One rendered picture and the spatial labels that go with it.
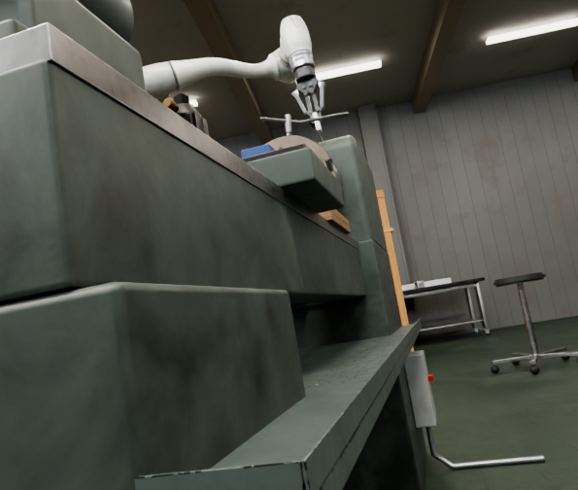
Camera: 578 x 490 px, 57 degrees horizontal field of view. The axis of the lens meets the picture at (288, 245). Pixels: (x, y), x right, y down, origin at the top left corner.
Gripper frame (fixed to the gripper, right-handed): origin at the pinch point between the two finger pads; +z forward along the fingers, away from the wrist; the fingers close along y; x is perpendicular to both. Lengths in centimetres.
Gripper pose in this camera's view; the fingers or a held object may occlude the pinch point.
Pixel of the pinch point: (317, 122)
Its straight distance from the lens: 195.9
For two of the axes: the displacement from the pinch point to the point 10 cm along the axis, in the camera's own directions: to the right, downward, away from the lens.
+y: 9.4, -2.6, -2.3
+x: 2.7, 1.0, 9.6
